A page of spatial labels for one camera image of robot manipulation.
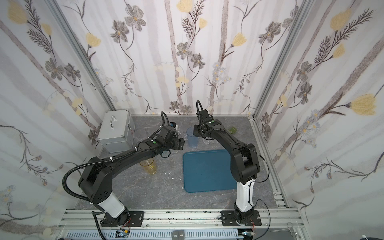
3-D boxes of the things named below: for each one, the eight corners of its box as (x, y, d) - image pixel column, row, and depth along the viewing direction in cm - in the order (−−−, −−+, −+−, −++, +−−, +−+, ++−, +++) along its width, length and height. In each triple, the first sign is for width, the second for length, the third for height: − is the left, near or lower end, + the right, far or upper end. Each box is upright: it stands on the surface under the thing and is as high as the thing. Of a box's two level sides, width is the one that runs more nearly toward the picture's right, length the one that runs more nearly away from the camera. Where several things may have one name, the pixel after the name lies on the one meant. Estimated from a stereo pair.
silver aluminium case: (99, 156, 99) (85, 143, 86) (106, 126, 115) (95, 111, 103) (133, 151, 102) (124, 137, 89) (135, 122, 119) (128, 107, 106)
